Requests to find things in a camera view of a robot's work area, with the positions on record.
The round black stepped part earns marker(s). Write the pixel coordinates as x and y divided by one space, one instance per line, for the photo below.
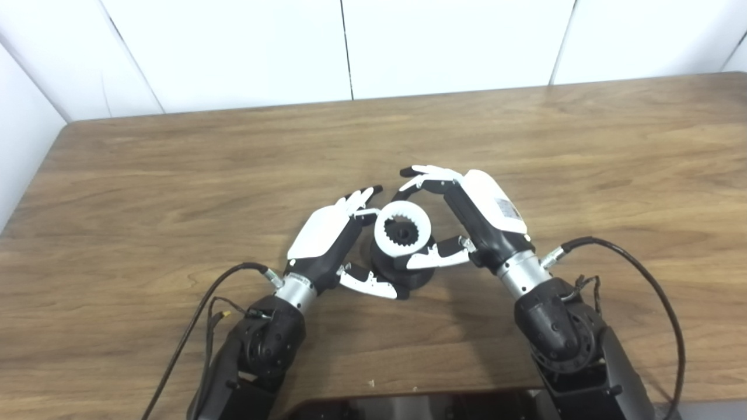
417 279

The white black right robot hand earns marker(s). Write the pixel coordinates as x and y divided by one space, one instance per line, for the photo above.
490 216

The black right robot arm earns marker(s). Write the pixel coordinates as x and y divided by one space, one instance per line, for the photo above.
578 356

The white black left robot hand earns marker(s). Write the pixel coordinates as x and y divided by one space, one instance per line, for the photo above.
321 239

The dark glossy robot torso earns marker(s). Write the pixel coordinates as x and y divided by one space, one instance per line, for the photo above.
408 408

